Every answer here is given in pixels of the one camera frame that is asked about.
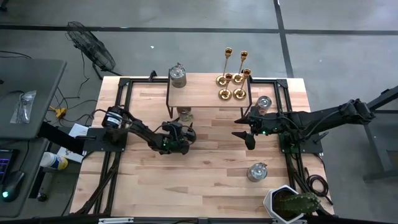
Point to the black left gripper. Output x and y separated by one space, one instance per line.
174 140

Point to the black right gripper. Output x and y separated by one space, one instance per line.
264 124

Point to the silver lidded candle jar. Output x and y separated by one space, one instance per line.
178 79
256 173
185 115

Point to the shortest brass candlestick holder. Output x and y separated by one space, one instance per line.
224 95

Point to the tallest brass candlestick holder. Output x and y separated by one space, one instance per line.
221 81

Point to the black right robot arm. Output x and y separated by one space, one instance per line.
326 118

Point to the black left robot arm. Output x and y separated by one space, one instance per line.
140 129

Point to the candle jar with heart label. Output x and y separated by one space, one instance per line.
264 102

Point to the wooden shelf with black legs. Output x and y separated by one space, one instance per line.
202 93

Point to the black table clamp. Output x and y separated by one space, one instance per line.
153 76

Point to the white plant pot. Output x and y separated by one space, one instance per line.
270 199

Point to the green cactus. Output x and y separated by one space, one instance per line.
298 203

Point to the white paper sheet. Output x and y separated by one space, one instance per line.
73 155
77 129

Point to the black floor fan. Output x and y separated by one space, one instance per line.
93 49

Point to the silver aluminium extrusion bar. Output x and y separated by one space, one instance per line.
116 220

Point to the yellow power splitter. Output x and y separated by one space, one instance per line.
60 112

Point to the white wipes canister yellow lid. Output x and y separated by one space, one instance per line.
53 160

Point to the grey desk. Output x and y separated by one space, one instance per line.
40 93
29 161

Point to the clear plastic bag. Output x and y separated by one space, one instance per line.
23 107

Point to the black computer mouse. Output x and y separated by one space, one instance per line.
14 183

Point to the backlit computer keyboard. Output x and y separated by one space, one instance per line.
4 165

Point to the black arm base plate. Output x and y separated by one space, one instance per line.
93 143
314 146

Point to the black stand frame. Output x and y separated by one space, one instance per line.
377 149

